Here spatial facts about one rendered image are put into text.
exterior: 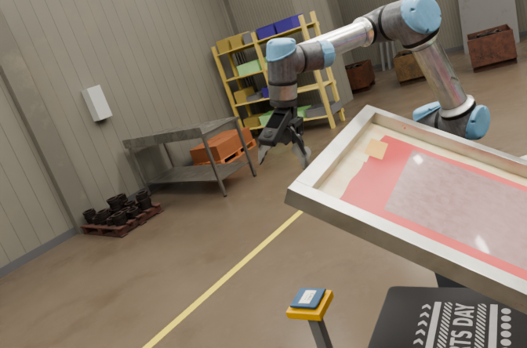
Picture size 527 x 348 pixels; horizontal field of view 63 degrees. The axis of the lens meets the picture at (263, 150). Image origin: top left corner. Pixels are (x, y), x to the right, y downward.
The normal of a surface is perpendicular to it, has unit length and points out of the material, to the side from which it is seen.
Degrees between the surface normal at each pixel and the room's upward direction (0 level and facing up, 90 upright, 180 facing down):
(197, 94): 90
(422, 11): 83
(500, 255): 32
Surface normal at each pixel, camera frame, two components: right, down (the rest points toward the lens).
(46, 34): 0.72, -0.07
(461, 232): 0.18, -0.85
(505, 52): -0.39, 0.36
